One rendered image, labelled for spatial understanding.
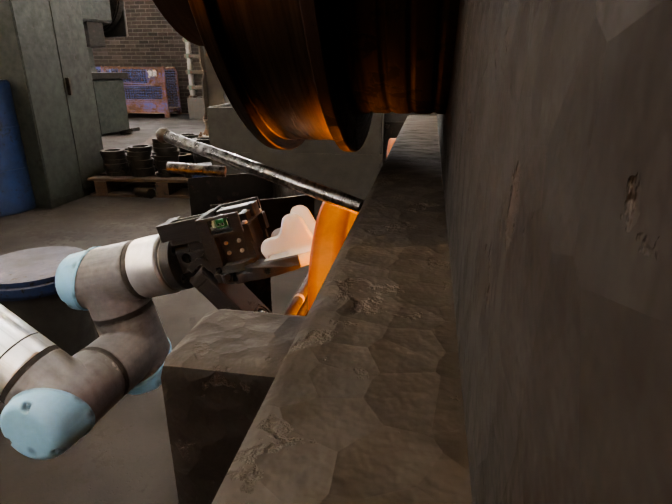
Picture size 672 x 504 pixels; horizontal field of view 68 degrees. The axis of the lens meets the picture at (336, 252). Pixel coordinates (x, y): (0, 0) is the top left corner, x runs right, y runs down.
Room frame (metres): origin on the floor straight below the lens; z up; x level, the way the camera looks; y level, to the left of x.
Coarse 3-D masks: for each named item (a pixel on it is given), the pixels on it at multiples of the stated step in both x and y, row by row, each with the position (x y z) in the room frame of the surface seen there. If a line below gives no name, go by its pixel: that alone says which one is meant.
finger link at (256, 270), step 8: (288, 256) 0.51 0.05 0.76; (296, 256) 0.51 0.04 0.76; (256, 264) 0.51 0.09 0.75; (264, 264) 0.51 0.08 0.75; (272, 264) 0.51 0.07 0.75; (280, 264) 0.51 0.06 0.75; (288, 264) 0.51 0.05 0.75; (296, 264) 0.51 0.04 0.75; (240, 272) 0.51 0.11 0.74; (248, 272) 0.50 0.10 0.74; (256, 272) 0.50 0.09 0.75; (264, 272) 0.50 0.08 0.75; (272, 272) 0.50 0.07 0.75; (280, 272) 0.50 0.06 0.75; (240, 280) 0.50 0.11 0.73; (248, 280) 0.50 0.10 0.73
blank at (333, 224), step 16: (320, 208) 0.51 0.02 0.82; (336, 208) 0.50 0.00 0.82; (320, 224) 0.48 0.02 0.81; (336, 224) 0.48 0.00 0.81; (352, 224) 0.53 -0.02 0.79; (320, 240) 0.47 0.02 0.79; (336, 240) 0.47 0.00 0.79; (320, 256) 0.46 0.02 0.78; (336, 256) 0.46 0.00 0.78; (320, 272) 0.46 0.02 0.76
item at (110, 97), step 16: (80, 0) 7.51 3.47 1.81; (96, 0) 7.78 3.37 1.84; (112, 0) 8.14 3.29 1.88; (96, 16) 7.75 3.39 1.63; (112, 16) 8.15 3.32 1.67; (96, 32) 7.76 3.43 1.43; (112, 32) 8.35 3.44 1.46; (96, 80) 7.54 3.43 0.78; (112, 80) 7.80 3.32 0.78; (96, 96) 7.47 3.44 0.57; (112, 96) 7.75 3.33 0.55; (112, 112) 7.71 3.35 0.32; (112, 128) 7.66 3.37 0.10; (128, 128) 7.97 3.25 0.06
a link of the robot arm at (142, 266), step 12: (144, 240) 0.56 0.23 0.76; (156, 240) 0.55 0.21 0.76; (132, 252) 0.55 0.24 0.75; (144, 252) 0.54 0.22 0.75; (156, 252) 0.54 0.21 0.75; (132, 264) 0.54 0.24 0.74; (144, 264) 0.53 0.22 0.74; (156, 264) 0.53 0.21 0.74; (132, 276) 0.53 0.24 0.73; (144, 276) 0.53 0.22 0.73; (156, 276) 0.53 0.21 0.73; (144, 288) 0.54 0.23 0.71; (156, 288) 0.54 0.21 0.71; (168, 288) 0.54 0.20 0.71
